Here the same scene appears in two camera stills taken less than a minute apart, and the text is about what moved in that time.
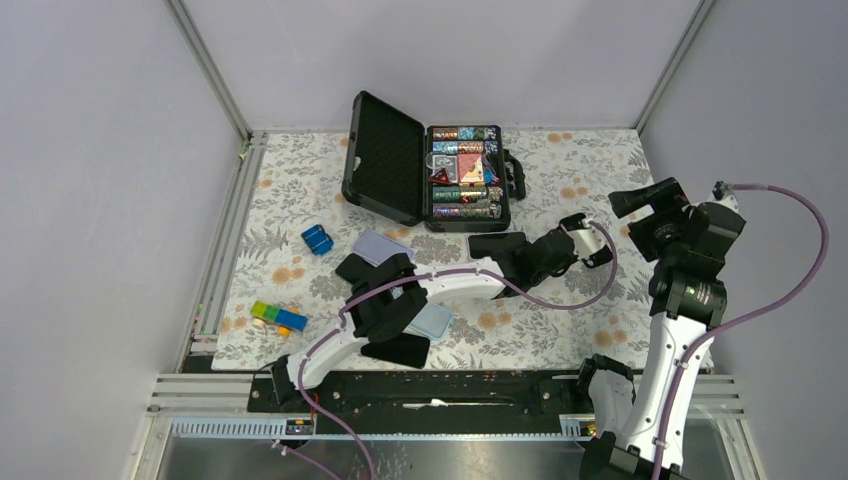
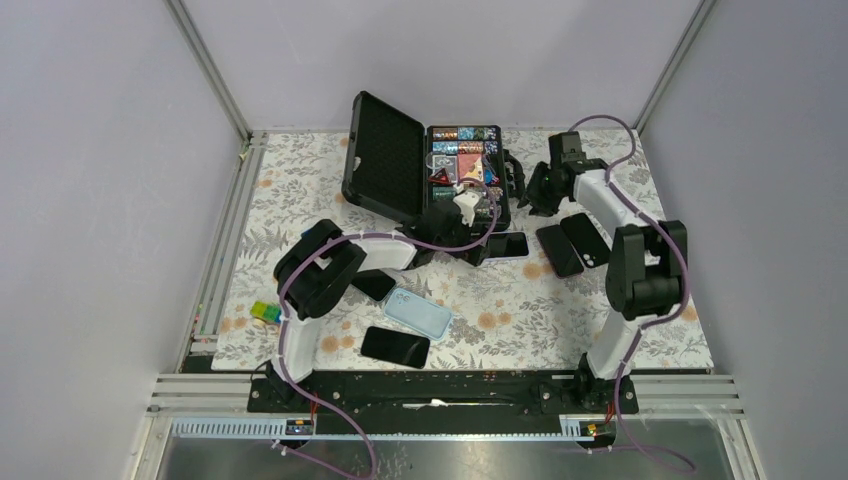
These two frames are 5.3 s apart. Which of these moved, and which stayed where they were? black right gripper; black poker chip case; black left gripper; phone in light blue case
Moved: black right gripper; black left gripper
Stayed: phone in light blue case; black poker chip case
